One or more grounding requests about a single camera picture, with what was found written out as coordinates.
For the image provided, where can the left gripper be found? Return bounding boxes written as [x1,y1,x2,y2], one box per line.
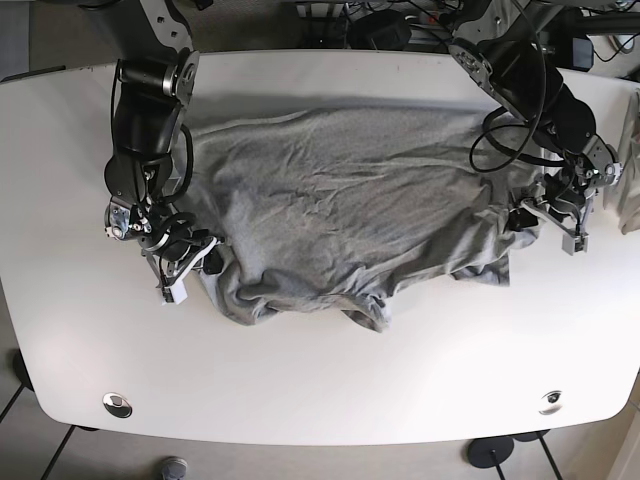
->
[507,181,598,236]

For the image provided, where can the left silver table grommet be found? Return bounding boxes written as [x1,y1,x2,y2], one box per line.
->
[102,392,133,419]

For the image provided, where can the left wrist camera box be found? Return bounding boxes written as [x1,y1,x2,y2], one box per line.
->
[562,234,588,256]

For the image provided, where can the right silver table grommet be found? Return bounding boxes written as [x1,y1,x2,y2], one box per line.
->
[537,390,564,416]

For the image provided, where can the white printed T-shirt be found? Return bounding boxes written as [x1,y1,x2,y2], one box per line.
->
[603,89,639,235]

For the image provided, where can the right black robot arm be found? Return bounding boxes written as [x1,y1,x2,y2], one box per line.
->
[78,0,221,304]

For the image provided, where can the black table leg left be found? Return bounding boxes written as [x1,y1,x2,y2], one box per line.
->
[0,350,34,423]

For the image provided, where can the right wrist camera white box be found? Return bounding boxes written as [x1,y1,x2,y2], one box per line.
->
[160,282,188,305]

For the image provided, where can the black round stand base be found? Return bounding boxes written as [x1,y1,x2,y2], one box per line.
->
[466,436,514,469]

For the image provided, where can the grey printed T-shirt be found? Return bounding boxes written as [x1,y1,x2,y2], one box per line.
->
[181,108,539,332]

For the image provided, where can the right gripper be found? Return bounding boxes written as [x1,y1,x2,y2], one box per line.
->
[140,228,225,289]

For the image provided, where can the grey shoe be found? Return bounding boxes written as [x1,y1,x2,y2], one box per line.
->
[159,457,188,480]

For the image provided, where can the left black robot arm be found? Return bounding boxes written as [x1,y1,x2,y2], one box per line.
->
[448,1,622,249]

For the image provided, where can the silver table grommet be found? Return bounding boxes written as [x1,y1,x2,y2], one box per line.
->
[102,392,133,419]
[537,390,564,416]

